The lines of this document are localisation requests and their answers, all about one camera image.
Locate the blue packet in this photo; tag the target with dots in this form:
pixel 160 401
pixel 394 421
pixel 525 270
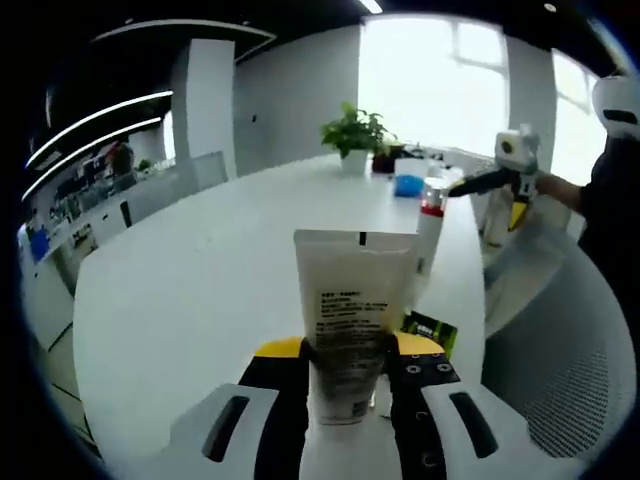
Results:
pixel 407 185

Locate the person in dark clothing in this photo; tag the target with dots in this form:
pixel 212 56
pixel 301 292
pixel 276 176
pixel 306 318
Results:
pixel 615 225

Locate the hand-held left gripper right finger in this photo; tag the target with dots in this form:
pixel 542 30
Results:
pixel 495 430

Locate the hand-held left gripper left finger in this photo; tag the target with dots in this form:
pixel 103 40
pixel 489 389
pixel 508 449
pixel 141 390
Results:
pixel 200 430

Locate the white chest device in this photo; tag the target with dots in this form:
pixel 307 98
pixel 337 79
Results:
pixel 617 95

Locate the grey mesh office chair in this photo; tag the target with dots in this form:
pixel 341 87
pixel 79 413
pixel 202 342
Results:
pixel 565 380

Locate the green plant in white pot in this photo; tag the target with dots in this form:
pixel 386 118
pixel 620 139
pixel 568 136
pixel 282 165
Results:
pixel 355 135

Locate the green black skincare sachet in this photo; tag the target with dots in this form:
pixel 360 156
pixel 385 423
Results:
pixel 435 332

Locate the white skincare bottle red band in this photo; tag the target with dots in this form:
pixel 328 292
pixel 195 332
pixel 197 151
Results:
pixel 431 235

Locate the dark red pot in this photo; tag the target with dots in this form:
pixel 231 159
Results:
pixel 387 160

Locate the white card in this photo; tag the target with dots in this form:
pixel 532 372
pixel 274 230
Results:
pixel 412 166

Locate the white skincare tube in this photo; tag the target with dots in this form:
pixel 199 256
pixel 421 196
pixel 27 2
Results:
pixel 350 280

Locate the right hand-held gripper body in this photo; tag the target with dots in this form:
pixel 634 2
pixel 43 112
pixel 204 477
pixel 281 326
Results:
pixel 520 150

